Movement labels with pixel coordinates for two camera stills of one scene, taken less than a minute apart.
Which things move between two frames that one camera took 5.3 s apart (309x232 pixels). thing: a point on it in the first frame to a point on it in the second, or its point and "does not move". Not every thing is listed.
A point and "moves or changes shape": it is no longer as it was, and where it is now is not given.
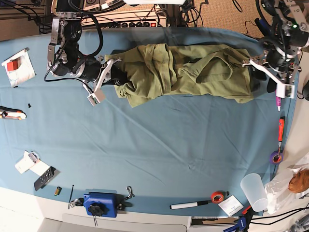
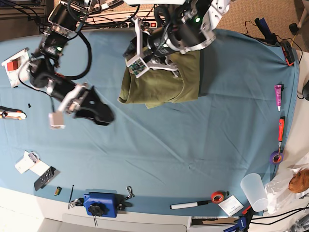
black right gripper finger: x=119 y=75 to x=93 y=107
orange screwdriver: x=281 y=126 does not move
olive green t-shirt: x=161 y=71 moves or changes shape
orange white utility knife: x=11 y=113 does not move
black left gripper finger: x=255 y=76 to x=131 y=51
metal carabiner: x=129 y=188 does not move
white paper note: x=231 y=205 does not move
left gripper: x=98 y=94 to x=75 y=99
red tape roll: x=217 y=197 does not move
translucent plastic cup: x=253 y=186 does not move
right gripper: x=280 y=64 to x=151 y=64
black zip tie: x=69 y=205 does not move
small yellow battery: x=58 y=191 does not move
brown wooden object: x=300 y=182 does not move
